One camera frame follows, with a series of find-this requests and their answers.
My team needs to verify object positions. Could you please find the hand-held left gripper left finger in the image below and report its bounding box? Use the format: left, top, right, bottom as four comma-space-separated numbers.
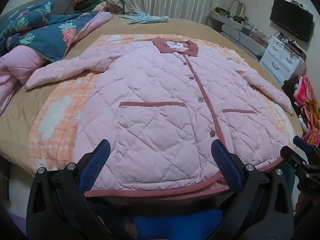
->
26, 139, 120, 240

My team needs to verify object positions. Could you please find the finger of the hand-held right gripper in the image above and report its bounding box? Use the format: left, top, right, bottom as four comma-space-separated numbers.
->
292, 136, 320, 157
280, 145, 320, 177

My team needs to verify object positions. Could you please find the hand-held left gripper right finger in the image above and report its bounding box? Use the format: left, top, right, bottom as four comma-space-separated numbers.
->
211, 139, 294, 240

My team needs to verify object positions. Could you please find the pink quilted jacket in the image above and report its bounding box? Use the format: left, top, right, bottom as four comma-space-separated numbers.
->
25, 37, 294, 200

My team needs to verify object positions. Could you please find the pile of clothes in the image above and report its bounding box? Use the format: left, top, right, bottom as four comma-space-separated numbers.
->
71, 0, 124, 14

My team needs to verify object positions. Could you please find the pink cartoon towel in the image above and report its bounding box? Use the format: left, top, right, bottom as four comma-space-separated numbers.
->
293, 75, 320, 147

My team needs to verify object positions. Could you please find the dark bag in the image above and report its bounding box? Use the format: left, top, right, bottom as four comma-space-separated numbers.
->
284, 76, 304, 100

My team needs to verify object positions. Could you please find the orange plaid cloud blanket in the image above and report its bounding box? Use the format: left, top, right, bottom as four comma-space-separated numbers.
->
27, 34, 297, 180

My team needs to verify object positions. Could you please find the blue cloth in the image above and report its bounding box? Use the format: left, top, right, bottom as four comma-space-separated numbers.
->
134, 209, 223, 240

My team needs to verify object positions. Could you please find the white drawer cabinet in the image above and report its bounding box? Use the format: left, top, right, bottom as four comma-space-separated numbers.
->
259, 35, 307, 80

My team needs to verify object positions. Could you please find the grey desk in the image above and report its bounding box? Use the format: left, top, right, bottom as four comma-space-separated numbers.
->
209, 11, 269, 62

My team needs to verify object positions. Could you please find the black television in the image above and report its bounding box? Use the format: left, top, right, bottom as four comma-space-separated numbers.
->
269, 0, 314, 43

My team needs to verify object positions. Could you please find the blue floral quilt pink lining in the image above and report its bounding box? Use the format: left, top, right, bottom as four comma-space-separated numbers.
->
0, 11, 113, 117

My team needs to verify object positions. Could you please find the desk clutter of small things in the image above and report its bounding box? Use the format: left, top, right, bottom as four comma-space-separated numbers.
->
211, 0, 265, 39

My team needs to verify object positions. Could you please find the bed with tan sheet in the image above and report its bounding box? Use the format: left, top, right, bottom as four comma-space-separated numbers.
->
0, 14, 304, 180

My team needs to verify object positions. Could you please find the light blue garment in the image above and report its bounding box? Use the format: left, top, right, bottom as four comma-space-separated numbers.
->
121, 12, 170, 25

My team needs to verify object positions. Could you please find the blue floral pillow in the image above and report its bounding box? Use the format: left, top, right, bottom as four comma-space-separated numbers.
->
0, 1, 55, 39

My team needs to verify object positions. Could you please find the grey pillow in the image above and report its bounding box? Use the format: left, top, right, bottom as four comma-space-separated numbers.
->
0, 0, 75, 24

